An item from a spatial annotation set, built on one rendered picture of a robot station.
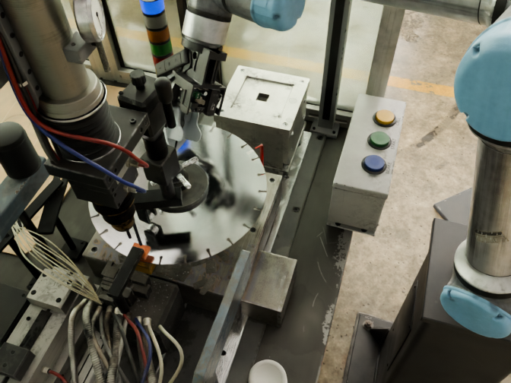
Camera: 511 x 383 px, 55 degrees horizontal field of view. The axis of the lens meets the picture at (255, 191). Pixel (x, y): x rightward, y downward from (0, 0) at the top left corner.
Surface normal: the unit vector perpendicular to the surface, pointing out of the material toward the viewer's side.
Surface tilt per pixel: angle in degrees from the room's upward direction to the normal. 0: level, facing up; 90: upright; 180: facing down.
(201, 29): 62
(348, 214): 90
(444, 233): 0
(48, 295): 0
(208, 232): 0
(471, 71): 83
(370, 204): 90
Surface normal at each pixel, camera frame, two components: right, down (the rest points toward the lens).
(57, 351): 0.95, 0.23
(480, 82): -0.67, 0.51
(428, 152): -0.02, -0.61
